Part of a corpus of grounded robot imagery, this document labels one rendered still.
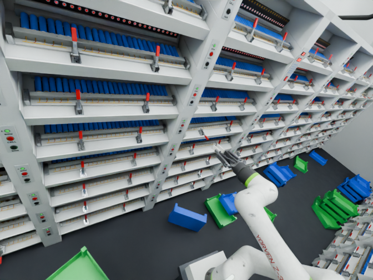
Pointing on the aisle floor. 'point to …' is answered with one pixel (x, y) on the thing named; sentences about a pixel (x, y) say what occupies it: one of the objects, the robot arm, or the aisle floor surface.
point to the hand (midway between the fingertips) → (218, 149)
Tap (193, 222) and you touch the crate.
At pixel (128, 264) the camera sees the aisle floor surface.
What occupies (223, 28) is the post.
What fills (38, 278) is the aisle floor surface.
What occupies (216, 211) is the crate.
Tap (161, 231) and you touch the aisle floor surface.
